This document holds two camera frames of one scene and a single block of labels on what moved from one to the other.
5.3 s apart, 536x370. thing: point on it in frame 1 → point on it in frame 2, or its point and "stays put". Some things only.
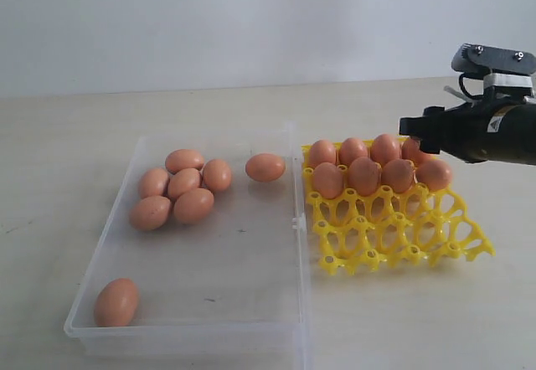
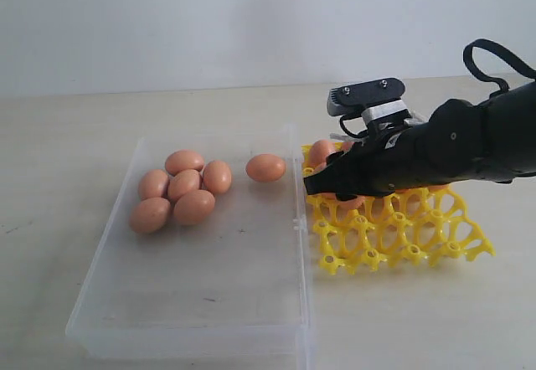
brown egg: (116, 303) → (344, 206)
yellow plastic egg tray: (352, 232) stays put
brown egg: (322, 151) stays put
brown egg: (194, 207) stays put
